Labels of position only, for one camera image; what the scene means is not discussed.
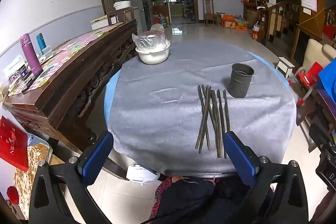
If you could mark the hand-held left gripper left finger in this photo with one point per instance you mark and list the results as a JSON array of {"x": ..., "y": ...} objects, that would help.
[{"x": 97, "y": 157}]

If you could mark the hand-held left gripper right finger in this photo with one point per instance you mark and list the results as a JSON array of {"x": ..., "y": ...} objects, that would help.
[{"x": 239, "y": 157}]

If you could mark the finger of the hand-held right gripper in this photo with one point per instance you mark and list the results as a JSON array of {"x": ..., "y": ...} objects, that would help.
[{"x": 317, "y": 136}]

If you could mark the bunch of dark chopsticks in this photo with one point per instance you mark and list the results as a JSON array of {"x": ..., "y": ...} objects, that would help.
[{"x": 206, "y": 108}]

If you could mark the grey metal chopstick holder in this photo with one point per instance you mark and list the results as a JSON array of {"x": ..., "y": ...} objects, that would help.
[{"x": 237, "y": 85}]

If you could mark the red plastic chair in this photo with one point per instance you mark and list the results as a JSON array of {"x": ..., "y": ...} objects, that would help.
[{"x": 309, "y": 74}]

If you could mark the blue cloth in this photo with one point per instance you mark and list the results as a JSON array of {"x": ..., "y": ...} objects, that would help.
[{"x": 328, "y": 74}]

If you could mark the gold patterned box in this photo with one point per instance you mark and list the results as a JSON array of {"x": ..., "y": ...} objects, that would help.
[{"x": 34, "y": 169}]

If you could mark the person's dark clothing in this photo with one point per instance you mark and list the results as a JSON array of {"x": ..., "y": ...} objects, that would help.
[{"x": 189, "y": 200}]

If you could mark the dark carved wooden sideboard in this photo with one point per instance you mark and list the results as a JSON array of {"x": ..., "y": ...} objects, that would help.
[{"x": 65, "y": 98}]

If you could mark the grey table cloth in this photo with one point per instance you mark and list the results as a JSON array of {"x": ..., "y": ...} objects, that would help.
[{"x": 162, "y": 121}]

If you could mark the white step stool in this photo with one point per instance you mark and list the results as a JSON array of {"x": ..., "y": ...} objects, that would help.
[{"x": 284, "y": 62}]

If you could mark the beige sofa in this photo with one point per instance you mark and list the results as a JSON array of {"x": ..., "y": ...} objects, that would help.
[{"x": 315, "y": 52}]

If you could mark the black phone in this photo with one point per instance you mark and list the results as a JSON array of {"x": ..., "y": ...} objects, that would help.
[{"x": 32, "y": 82}]

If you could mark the floral pink mat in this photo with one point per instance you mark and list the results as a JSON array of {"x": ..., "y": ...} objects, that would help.
[{"x": 78, "y": 48}]

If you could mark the white bowl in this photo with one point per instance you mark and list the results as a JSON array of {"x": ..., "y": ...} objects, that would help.
[{"x": 153, "y": 57}]

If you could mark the purple thermos bottle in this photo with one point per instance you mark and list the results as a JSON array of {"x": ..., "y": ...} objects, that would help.
[{"x": 30, "y": 56}]

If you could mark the wooden stair railing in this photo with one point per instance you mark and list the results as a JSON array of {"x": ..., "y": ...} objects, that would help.
[{"x": 278, "y": 19}]

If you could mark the clear plastic bag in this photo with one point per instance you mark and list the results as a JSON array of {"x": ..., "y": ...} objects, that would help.
[{"x": 151, "y": 41}]

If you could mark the teal thermos bottle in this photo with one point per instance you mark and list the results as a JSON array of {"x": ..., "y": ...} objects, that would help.
[{"x": 40, "y": 41}]

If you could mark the white chest freezer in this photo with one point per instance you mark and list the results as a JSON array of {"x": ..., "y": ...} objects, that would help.
[{"x": 99, "y": 23}]

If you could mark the orange cardboard box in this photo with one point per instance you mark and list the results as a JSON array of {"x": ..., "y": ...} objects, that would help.
[{"x": 227, "y": 21}]

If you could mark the glass bowl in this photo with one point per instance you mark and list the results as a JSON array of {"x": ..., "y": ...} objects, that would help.
[{"x": 157, "y": 28}]

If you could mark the wooden chair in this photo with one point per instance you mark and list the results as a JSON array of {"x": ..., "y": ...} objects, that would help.
[{"x": 209, "y": 11}]

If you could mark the blue water jug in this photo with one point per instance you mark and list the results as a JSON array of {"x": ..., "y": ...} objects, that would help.
[{"x": 164, "y": 21}]

